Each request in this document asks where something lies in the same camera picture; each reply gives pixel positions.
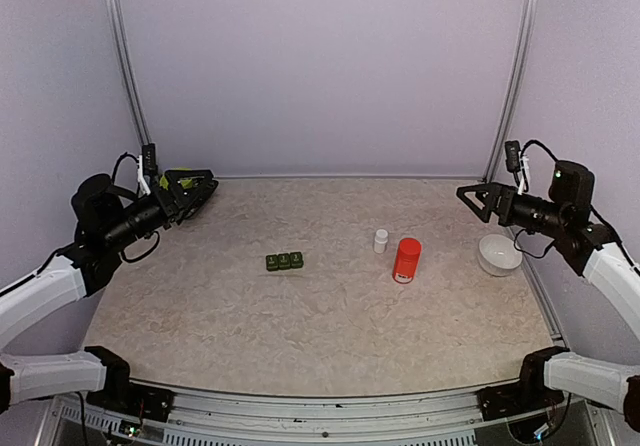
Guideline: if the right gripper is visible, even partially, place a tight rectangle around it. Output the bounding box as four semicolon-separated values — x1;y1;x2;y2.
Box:
457;181;569;237

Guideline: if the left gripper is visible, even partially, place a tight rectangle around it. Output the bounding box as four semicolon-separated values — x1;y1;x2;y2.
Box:
101;168;212;251

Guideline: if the red pill bottle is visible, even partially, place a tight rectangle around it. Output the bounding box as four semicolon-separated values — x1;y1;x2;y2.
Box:
392;238;422;284

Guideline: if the green pill organizer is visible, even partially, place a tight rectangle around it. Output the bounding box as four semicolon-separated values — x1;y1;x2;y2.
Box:
265;251;304;272

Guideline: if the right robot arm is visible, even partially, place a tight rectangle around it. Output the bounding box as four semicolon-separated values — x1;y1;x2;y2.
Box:
456;160;639;430

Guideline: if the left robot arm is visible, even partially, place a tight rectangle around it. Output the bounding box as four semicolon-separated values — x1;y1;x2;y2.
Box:
1;170;219;411

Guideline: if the lime green bowl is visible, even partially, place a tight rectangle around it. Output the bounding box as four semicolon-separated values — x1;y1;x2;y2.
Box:
159;168;193;190

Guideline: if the white bowl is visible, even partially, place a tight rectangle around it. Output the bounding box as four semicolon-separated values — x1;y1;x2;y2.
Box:
477;234;522;277

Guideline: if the small white pill bottle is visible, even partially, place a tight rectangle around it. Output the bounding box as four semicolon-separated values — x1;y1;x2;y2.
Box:
373;228;389;254

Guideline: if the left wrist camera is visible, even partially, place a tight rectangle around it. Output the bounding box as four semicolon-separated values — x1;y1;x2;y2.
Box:
137;143;159;196

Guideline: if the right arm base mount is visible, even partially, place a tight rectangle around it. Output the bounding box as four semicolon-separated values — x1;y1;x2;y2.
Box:
476;382;565;421

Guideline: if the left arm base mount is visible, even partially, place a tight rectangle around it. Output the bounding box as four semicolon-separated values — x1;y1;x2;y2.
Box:
86;383;174;423

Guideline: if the front aluminium rail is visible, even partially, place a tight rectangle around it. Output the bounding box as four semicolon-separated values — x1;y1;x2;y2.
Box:
34;363;616;446

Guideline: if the right aluminium frame post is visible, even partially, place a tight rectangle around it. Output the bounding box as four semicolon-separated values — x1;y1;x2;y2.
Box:
482;0;539;182

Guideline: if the aluminium frame post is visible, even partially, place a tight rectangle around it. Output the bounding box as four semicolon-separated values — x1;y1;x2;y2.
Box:
105;0;152;147
482;0;539;182

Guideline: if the left aluminium frame post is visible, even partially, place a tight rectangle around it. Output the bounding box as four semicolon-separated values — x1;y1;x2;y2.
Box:
105;0;152;147

